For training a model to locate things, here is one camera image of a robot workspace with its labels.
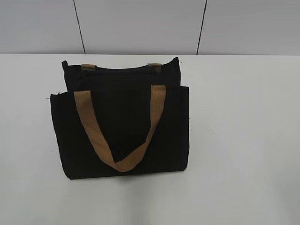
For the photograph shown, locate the black tote bag tan handles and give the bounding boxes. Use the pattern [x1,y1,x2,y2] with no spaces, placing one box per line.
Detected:
[50,58,189,180]

